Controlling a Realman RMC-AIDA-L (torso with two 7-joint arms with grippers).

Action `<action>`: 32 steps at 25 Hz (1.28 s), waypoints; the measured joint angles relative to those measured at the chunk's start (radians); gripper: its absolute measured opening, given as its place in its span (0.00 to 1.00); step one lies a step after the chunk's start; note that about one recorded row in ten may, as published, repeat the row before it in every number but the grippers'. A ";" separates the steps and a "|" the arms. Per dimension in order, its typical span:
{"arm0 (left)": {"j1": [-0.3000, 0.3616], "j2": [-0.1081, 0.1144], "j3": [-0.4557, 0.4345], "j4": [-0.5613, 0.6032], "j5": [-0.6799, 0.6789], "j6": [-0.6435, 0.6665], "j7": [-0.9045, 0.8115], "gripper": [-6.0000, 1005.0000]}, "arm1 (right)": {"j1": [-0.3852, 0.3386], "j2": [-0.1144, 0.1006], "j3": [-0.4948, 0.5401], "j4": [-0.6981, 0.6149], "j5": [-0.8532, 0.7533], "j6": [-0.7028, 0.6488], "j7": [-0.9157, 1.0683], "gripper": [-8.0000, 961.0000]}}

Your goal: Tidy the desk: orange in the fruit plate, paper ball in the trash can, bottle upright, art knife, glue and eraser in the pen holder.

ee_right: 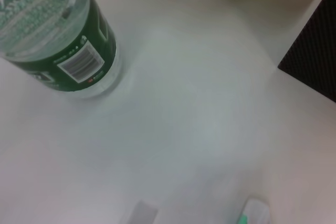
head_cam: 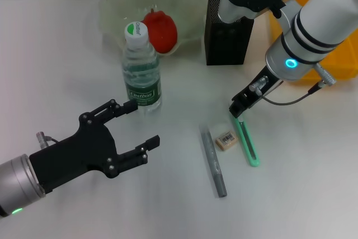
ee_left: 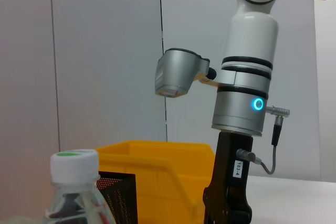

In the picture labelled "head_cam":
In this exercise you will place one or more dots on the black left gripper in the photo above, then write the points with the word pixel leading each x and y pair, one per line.
pixel 78 152

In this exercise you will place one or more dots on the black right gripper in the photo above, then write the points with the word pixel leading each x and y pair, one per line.
pixel 251 99

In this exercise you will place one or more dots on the beige eraser with barcode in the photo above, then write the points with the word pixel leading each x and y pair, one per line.
pixel 225 140

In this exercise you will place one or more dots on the green utility knife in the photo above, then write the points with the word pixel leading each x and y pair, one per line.
pixel 249 146

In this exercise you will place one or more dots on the clear green-label water bottle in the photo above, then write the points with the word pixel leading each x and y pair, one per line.
pixel 142 82

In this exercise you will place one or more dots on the grey glitter pen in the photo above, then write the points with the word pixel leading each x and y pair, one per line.
pixel 211 160

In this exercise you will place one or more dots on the red-orange knobbly orange fruit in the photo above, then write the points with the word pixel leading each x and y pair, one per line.
pixel 163 34

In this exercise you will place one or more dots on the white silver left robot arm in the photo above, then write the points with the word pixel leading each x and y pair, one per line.
pixel 16 183

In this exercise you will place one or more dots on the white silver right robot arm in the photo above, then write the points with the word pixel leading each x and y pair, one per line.
pixel 316 26

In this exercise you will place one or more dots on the black mesh pen holder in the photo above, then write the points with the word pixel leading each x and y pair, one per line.
pixel 226 46

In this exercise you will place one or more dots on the pale green glass fruit plate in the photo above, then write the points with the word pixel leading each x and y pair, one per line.
pixel 120 1

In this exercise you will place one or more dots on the yellow plastic bin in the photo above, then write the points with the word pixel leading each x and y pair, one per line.
pixel 344 62

